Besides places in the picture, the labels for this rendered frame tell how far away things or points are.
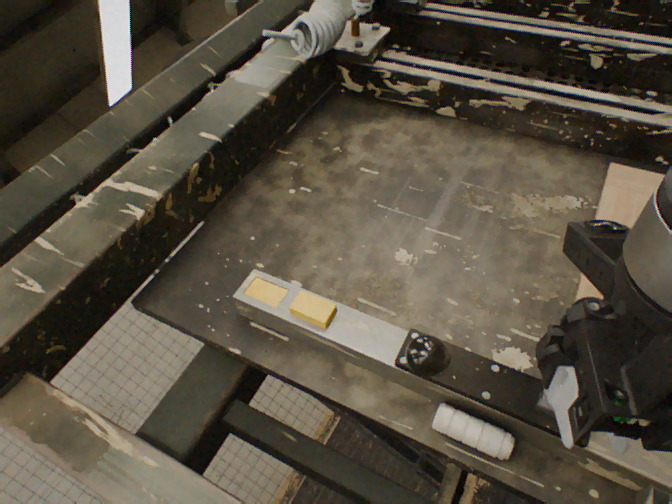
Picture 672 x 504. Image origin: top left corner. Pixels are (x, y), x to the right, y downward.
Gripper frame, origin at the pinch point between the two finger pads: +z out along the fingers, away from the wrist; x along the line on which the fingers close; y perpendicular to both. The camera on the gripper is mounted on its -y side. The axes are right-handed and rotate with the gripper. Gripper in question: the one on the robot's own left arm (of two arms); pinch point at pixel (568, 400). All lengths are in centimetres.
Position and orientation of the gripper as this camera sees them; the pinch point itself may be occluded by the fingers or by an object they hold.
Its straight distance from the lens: 47.6
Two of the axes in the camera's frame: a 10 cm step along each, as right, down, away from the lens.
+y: -1.4, 7.6, -6.4
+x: 9.9, 0.7, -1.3
